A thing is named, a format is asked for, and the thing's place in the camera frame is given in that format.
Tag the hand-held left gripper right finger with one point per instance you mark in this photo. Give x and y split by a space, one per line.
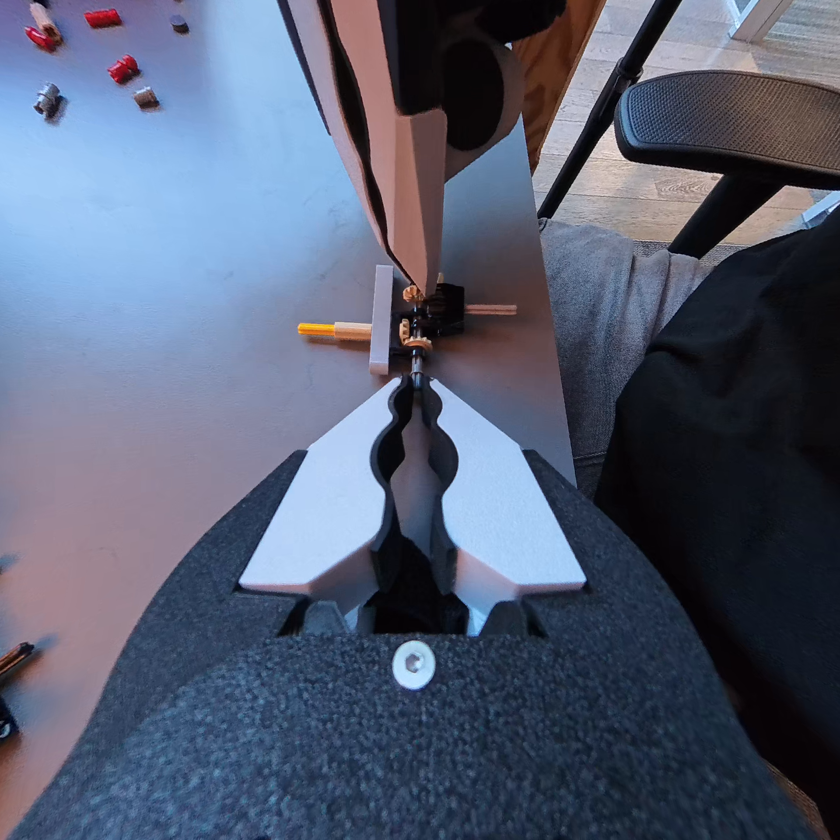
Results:
512 518

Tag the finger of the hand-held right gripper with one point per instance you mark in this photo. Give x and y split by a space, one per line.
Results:
315 39
420 197

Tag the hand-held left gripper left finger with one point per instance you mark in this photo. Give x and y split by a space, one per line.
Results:
315 518

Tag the small lego gear assembly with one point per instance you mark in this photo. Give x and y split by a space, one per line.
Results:
380 328

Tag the dark grey lego bush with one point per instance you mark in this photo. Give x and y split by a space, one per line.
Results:
179 24

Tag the red lego pin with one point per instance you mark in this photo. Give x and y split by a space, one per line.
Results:
103 18
123 69
40 39

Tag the tan lego pin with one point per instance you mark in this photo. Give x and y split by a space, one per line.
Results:
47 19

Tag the grey lego axle connector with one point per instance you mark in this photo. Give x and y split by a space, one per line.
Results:
48 98

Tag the white lego truck model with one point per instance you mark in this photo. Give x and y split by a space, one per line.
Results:
16 658

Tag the wooden panel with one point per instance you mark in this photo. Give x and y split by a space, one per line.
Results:
558 59

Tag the black tripod leg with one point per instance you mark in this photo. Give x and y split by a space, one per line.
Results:
610 98

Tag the black office chair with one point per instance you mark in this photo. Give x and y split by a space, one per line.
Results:
722 118

